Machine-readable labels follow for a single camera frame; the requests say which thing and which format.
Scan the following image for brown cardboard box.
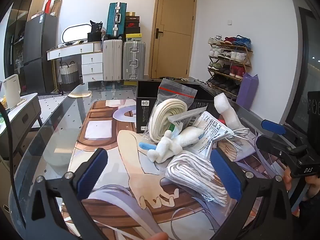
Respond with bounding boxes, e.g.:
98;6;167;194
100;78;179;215
51;0;62;17

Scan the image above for white foam piece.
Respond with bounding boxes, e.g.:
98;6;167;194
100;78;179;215
214;94;242;128

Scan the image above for person's left hand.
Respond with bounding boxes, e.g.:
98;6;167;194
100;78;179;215
140;232;169;240

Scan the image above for bag of white cord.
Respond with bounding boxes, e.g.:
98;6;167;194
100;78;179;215
164;152;235;215

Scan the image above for wooden shoe rack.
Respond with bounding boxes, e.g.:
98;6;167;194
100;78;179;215
206;36;253;98

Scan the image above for beige round mat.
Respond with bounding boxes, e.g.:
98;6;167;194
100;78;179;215
69;89;92;98

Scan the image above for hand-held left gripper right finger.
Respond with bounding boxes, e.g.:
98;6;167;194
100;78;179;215
209;147;293;240

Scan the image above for white cable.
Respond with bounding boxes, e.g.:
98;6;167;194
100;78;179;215
217;127;258;145

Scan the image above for black cardboard box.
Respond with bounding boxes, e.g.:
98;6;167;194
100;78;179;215
136;79;240;134

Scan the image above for white printed packet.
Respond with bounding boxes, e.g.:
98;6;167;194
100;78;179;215
195;111;235;157

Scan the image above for white suitcase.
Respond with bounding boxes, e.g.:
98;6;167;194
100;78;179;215
102;39;123;81

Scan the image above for grey side table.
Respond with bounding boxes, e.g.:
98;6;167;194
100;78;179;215
0;92;43;160

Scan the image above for woven laundry basket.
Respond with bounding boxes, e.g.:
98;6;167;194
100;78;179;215
59;61;80;93

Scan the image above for purple yoga mat bag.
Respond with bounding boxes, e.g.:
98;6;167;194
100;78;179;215
235;72;258;105

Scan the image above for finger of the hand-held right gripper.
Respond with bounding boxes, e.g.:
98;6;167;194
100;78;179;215
255;134;307;162
261;119;300;145

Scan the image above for white plush toy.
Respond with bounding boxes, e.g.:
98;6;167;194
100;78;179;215
139;126;204;164

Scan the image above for wooden door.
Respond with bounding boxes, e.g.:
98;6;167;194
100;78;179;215
149;0;198;79

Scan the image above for white appliance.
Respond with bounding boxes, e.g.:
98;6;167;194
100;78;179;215
2;74;21;109

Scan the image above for printed desk mat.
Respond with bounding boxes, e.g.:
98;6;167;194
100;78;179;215
62;99;275;240

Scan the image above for oval mirror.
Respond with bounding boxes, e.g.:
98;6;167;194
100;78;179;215
62;24;92;44

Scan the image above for rows of shoes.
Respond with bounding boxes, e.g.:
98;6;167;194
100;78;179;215
207;34;252;94

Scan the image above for tall glass cabinet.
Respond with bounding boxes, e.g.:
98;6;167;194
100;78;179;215
4;0;48;80

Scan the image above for dark grey fridge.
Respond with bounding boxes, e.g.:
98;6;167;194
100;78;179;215
21;12;58;94

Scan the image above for bag of cream rope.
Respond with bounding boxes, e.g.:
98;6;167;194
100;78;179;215
147;78;196;145

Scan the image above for silver suitcase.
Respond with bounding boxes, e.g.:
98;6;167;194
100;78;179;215
122;40;146;80

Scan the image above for clear packet green label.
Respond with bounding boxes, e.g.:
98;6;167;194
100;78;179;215
167;107;208;137

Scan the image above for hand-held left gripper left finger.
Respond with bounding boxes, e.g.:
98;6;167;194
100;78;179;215
30;147;108;240

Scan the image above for black bag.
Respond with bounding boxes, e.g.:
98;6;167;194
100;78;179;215
87;20;103;43

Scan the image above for person's right hand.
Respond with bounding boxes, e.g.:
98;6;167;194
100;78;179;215
284;169;293;192

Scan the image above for teal suitcase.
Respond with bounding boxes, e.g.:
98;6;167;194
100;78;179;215
106;2;127;40

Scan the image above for white vanity desk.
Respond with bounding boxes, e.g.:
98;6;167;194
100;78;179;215
46;41;103;83

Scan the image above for black cable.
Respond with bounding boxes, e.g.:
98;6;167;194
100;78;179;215
0;102;27;240

